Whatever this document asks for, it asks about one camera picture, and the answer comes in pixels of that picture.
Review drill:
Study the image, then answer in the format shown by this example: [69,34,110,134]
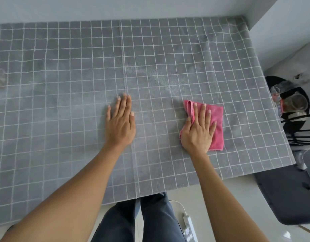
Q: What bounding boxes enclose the person's right hand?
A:
[180,103,217,154]

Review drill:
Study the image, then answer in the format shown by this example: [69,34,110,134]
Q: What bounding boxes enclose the person's left hand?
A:
[104,92,136,149]

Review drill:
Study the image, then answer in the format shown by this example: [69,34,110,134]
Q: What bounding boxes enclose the pink cleaning cloth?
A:
[179,99,224,152]

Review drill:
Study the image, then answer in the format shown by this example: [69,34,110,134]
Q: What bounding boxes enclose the person's left forearm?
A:
[0,143,130,242]

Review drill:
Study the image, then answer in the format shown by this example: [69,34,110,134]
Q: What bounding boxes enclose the person's right forearm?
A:
[190,150,270,242]

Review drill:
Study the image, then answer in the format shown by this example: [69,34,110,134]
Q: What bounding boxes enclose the grey checked tablecloth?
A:
[0,15,296,227]

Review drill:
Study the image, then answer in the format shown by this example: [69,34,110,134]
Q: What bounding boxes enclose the white power strip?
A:
[182,214,199,242]

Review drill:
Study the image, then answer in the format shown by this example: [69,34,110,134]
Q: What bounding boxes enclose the blue grey jeans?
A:
[90,192,187,242]

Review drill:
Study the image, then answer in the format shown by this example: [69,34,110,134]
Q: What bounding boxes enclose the clear bottle with black cap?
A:
[270,81,296,95]

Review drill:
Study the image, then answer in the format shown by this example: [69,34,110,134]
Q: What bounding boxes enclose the clear glass cup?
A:
[287,92,308,112]

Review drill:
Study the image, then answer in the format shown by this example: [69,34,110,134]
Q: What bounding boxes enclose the white plug adapter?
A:
[293,149,308,170]

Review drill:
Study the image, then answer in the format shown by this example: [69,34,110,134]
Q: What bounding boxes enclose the dark grey floor mat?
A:
[253,163,310,226]

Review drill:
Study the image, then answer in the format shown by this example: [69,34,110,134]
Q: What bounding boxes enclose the thin white cable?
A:
[169,199,187,216]

